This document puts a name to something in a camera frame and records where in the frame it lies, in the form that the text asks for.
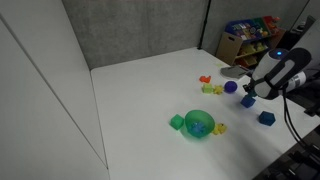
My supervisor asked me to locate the blue cube block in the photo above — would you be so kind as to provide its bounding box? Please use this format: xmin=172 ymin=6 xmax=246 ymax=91
xmin=240 ymin=95 xmax=257 ymax=109

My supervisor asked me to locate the light green block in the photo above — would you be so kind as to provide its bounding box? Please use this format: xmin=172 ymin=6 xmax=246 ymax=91
xmin=201 ymin=83 xmax=214 ymax=95

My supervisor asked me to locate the orange toy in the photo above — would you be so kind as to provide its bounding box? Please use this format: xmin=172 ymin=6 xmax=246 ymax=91
xmin=198 ymin=75 xmax=212 ymax=84

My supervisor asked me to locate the dark blue hexagonal block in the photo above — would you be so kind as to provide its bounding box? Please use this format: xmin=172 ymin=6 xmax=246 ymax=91
xmin=258 ymin=110 xmax=277 ymax=127

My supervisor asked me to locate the black pole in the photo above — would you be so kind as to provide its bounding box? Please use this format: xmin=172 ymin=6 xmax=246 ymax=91
xmin=197 ymin=0 xmax=212 ymax=51

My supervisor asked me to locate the black equipment frame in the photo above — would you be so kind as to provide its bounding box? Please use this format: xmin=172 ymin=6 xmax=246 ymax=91
xmin=258 ymin=131 xmax=320 ymax=180

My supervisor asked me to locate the translucent green bowl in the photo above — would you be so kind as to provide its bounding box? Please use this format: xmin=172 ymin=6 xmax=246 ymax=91
xmin=184 ymin=109 xmax=216 ymax=139

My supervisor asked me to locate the wooden toy shelf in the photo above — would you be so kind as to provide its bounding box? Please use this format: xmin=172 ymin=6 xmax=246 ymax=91
xmin=215 ymin=15 xmax=287 ymax=69

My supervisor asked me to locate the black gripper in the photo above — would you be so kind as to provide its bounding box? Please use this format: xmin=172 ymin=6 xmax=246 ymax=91
xmin=242 ymin=81 xmax=258 ymax=98

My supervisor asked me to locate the black cable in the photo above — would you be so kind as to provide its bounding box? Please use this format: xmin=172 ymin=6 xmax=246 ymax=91
xmin=282 ymin=84 xmax=313 ymax=151

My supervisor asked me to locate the blue spiky toy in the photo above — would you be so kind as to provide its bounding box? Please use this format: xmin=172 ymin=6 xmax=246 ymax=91
xmin=189 ymin=121 xmax=206 ymax=136

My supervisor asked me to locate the red storage bin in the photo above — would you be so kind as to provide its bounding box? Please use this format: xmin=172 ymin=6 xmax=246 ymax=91
xmin=262 ymin=15 xmax=282 ymax=35

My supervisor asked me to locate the green cube block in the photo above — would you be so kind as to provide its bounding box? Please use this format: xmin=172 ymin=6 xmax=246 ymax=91
xmin=169 ymin=113 xmax=185 ymax=131

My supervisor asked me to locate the blue storage bin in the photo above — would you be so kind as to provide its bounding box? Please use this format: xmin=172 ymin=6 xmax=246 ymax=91
xmin=224 ymin=19 xmax=264 ymax=42

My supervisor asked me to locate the purple ball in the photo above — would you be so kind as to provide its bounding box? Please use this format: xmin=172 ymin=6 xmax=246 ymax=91
xmin=223 ymin=80 xmax=239 ymax=94

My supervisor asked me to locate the black bracket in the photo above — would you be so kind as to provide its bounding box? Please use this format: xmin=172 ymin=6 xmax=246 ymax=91
xmin=303 ymin=103 xmax=320 ymax=118

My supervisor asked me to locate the yellow star toy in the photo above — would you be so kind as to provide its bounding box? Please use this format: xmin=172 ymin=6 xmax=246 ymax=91
xmin=213 ymin=85 xmax=225 ymax=96

